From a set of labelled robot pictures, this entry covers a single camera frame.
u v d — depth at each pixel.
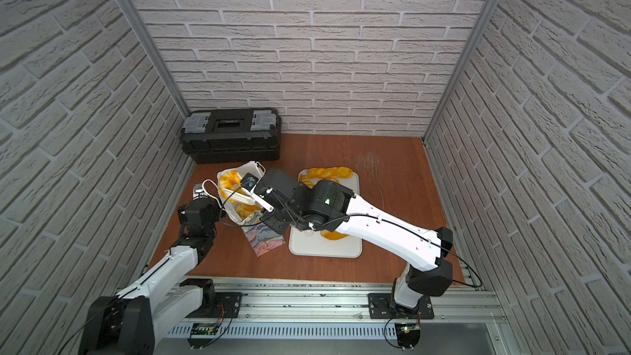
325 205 0.39
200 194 0.72
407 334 0.70
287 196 0.41
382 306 0.74
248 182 0.49
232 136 0.98
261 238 0.77
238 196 0.60
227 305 0.74
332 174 1.03
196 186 0.74
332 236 0.85
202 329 0.73
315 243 0.86
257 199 0.44
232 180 0.63
